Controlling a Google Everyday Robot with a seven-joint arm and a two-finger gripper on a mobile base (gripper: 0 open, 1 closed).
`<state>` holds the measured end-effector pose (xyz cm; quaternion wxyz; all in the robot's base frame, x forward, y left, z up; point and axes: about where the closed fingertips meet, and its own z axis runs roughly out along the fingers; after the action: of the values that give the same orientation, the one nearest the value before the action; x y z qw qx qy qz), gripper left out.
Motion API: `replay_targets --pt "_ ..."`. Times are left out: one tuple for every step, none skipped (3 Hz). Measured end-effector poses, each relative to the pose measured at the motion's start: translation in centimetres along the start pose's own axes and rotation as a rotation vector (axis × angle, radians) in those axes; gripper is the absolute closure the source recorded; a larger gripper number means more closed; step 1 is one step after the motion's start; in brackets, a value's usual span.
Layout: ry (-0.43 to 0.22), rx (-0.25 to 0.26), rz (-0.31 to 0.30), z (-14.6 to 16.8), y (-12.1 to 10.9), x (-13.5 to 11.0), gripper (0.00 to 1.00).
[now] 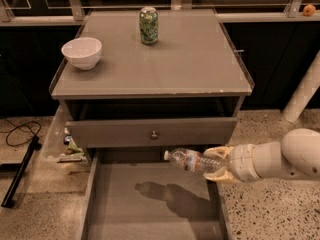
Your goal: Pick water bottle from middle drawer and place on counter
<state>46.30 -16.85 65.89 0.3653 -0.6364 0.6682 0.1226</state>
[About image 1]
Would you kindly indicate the grey cabinet with glass top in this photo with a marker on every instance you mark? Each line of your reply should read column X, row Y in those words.
column 193, row 71

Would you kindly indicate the small orange object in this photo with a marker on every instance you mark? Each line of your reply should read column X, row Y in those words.
column 309, row 10

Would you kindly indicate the metal railing frame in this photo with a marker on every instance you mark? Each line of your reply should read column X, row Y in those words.
column 74, row 12

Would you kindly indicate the white ceramic bowl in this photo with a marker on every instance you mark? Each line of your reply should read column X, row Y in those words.
column 83, row 53

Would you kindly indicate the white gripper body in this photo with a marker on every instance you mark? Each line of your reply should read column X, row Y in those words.
column 241, row 162

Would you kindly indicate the green soda can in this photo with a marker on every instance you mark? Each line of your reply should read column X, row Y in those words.
column 148, row 23

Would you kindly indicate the grey top drawer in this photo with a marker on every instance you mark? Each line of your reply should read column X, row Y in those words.
column 136, row 133

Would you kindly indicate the black metal floor bar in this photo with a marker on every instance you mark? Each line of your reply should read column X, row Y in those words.
column 21, row 167

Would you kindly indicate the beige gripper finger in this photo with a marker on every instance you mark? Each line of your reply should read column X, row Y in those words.
column 221, row 176
column 220, row 152

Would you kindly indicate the open grey middle drawer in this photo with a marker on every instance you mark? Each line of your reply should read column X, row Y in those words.
column 141, row 200

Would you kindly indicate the clear plastic storage bin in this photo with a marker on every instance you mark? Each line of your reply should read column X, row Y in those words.
column 60, row 150

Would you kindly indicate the clear plastic water bottle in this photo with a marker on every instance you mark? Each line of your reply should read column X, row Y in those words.
column 195, row 161

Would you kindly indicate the round metal drawer knob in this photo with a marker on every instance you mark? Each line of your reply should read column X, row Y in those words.
column 154, row 135

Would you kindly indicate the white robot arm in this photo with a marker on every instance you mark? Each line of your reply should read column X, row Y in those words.
column 295, row 157

